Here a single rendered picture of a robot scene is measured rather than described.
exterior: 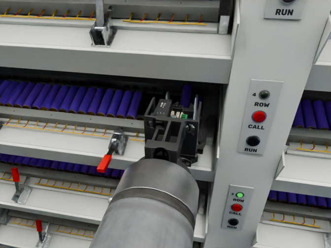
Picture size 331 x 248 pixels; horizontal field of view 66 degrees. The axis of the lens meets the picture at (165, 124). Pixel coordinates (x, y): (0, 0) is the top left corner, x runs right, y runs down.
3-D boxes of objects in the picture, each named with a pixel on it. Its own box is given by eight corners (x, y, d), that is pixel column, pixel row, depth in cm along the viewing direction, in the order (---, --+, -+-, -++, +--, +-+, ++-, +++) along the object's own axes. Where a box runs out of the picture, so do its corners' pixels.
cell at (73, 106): (88, 92, 55) (78, 115, 52) (81, 91, 56) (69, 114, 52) (85, 86, 54) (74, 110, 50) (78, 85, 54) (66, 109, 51)
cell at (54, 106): (71, 90, 56) (59, 113, 52) (63, 90, 56) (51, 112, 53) (68, 84, 55) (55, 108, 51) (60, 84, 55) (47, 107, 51)
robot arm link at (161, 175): (192, 249, 28) (109, 233, 29) (196, 212, 32) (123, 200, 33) (198, 195, 23) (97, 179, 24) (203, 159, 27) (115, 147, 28)
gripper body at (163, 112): (204, 99, 36) (196, 155, 26) (199, 146, 41) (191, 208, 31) (151, 94, 37) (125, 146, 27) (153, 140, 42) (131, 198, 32)
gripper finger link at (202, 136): (210, 120, 42) (202, 154, 35) (209, 127, 43) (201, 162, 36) (182, 116, 43) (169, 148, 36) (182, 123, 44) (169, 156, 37)
